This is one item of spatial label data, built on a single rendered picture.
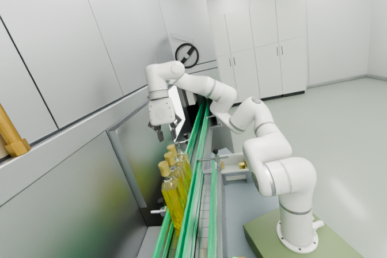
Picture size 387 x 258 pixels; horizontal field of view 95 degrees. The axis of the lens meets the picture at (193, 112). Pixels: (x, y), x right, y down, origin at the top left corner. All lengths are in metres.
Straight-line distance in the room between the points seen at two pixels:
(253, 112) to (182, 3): 1.21
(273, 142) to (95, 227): 0.58
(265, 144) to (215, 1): 4.51
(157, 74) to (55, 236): 0.53
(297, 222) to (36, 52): 0.84
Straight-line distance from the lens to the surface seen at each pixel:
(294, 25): 4.69
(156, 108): 0.70
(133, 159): 0.72
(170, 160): 0.70
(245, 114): 0.75
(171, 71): 0.70
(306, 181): 0.61
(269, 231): 0.83
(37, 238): 0.53
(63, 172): 0.55
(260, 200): 1.03
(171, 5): 1.73
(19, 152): 0.46
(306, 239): 0.78
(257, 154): 0.62
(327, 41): 5.47
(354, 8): 5.71
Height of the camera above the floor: 1.49
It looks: 18 degrees down
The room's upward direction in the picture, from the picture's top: 14 degrees counter-clockwise
